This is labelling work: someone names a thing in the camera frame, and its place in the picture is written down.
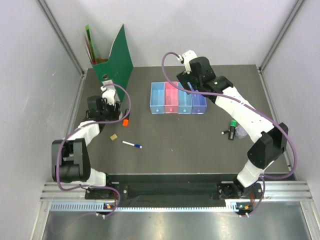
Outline pink drawer box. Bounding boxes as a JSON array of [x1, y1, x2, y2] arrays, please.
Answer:
[[164, 81, 179, 114]]

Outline teal blue drawer box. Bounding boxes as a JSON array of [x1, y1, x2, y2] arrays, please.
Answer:
[[178, 90, 193, 115]]

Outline light blue drawer box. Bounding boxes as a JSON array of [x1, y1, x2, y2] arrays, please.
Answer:
[[149, 82, 165, 114]]

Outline green lever arch binder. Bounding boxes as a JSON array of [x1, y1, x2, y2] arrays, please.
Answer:
[[84, 24, 134, 89]]

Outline purple drawer box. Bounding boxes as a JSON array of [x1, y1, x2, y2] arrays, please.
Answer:
[[191, 93, 207, 115]]

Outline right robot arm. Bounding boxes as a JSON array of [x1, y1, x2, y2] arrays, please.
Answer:
[[176, 51, 289, 198]]

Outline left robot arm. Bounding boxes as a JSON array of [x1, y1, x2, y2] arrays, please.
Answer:
[[51, 96, 122, 199]]

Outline orange highlighter marker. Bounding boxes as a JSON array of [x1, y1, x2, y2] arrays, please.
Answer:
[[122, 108, 130, 127]]

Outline small cork block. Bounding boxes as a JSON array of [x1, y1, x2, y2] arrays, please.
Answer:
[[110, 134, 118, 141]]

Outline blue white pen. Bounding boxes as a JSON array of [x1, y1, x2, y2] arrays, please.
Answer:
[[122, 140, 143, 149]]

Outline green highlighter marker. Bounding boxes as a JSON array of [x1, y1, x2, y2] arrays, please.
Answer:
[[228, 120, 237, 141]]

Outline black white pen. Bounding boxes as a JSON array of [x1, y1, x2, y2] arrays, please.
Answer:
[[221, 130, 230, 135]]

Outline clear round clip container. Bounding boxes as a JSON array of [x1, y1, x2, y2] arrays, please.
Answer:
[[235, 125, 248, 139]]

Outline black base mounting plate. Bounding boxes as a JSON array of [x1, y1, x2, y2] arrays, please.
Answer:
[[84, 181, 266, 201]]

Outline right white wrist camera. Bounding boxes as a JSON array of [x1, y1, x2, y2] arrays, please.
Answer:
[[177, 50, 198, 74]]

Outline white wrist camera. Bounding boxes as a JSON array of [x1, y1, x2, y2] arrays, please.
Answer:
[[177, 50, 198, 74], [100, 86, 116, 106]]

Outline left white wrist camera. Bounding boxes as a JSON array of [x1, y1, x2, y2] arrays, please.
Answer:
[[100, 86, 116, 106]]

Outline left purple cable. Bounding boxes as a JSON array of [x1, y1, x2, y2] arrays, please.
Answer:
[[56, 83, 133, 218]]

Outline purple cable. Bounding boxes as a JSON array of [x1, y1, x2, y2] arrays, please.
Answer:
[[161, 51, 299, 218], [56, 83, 133, 218]]

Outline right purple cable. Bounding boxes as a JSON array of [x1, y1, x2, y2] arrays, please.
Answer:
[[161, 51, 299, 218]]

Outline grey slotted cable duct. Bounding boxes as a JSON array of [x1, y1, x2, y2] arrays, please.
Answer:
[[50, 200, 251, 213]]

